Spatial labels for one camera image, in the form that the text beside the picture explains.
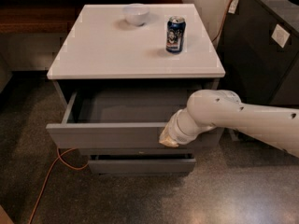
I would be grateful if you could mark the dark grey cabinet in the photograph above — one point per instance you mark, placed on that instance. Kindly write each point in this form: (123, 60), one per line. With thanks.
(256, 67)

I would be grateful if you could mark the blue soda can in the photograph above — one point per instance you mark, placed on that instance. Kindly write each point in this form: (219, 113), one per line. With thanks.
(175, 34)

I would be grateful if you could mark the white label on cabinet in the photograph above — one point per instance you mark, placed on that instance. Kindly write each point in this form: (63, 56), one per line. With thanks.
(280, 35)

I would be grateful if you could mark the white nightstand cabinet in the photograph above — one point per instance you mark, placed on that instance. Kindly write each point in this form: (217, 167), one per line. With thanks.
(104, 51)

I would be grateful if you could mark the white ceramic bowl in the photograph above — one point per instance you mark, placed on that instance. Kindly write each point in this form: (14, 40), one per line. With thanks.
(136, 14)

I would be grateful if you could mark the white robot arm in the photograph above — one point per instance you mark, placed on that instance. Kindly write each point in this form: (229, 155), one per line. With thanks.
(207, 110)

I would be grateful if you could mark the grey top drawer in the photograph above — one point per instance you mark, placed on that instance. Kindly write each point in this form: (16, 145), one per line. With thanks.
(117, 118)

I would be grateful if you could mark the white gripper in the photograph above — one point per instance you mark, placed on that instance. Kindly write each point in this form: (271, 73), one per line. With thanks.
(175, 132)

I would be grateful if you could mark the white tag on cable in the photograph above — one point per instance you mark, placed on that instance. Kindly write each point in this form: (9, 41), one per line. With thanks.
(233, 6)

